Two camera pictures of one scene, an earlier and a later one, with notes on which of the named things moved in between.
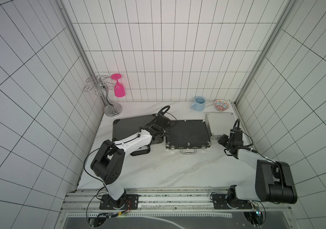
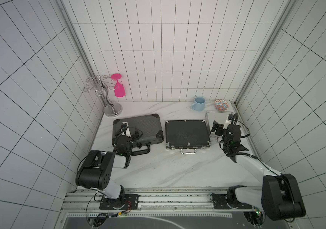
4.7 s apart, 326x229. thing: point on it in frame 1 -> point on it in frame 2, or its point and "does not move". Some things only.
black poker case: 188,135 does not move
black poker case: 124,128 does not move
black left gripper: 167,129 -> 120,133
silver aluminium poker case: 221,123 does not move
